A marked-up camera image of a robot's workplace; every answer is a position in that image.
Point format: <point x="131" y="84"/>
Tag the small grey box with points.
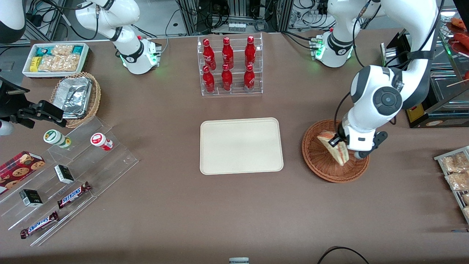
<point x="239" y="260"/>

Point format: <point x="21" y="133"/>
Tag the green lid white bottle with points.
<point x="55" y="137"/>

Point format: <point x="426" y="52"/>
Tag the Snickers chocolate bar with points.
<point x="38" y="224"/>
<point x="73" y="195"/>

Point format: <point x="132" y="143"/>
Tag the tray of packaged crackers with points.
<point x="458" y="200"/>

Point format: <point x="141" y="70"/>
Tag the beige rectangular tray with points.
<point x="242" y="146"/>

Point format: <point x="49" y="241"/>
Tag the clear bag of fried snacks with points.
<point x="467" y="212"/>
<point x="454" y="163"/>
<point x="466" y="198"/>
<point x="458" y="181"/>

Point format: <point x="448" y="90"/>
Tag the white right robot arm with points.
<point x="128" y="47"/>

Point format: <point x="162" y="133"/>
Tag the clear acrylic bottle rack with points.
<point x="236" y="91"/>

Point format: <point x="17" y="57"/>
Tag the aluminium frame rack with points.
<point x="238" y="11"/>

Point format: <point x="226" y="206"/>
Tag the round brown wicker basket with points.
<point x="318" y="157"/>

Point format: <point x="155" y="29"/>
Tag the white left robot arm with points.
<point x="403" y="29"/>

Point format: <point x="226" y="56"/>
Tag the red sausage on skewer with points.
<point x="462" y="38"/>

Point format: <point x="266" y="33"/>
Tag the small black box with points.
<point x="64" y="174"/>
<point x="30" y="198"/>

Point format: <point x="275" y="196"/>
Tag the yellow snack packet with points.
<point x="35" y="63"/>

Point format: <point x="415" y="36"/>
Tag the white power strip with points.
<point x="237" y="26"/>

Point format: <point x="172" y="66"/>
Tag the triangular sandwich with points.
<point x="340" y="154"/>

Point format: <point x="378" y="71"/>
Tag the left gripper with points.
<point x="341" y="134"/>

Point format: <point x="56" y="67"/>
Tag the black machine with yellow panel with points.
<point x="439" y="118"/>

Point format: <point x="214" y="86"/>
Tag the aluminium foil container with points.
<point x="75" y="95"/>

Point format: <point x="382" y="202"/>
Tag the clear bag of crackers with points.
<point x="62" y="49"/>
<point x="58" y="63"/>

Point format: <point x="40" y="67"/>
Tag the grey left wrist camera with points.
<point x="375" y="143"/>

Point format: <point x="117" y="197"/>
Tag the red cola bottle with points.
<point x="226" y="79"/>
<point x="209" y="80"/>
<point x="249" y="79"/>
<point x="227" y="53"/>
<point x="250" y="51"/>
<point x="207" y="53"/>

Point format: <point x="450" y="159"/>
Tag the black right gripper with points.
<point x="10" y="103"/>

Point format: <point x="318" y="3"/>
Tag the clear acrylic stepped display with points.
<point x="91" y="172"/>

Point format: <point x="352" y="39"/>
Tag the white rectangular snack bin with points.
<point x="26" y="72"/>

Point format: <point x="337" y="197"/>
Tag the oval wicker basket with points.
<point x="96" y="95"/>

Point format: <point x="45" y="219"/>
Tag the orange fried skewer snack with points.
<point x="458" y="24"/>

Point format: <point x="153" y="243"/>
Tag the teal snack packet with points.
<point x="77" y="49"/>
<point x="43" y="50"/>

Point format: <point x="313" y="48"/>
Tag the red cookie box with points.
<point x="18" y="170"/>

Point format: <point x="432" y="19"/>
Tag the red lid white bottle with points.
<point x="99" y="140"/>

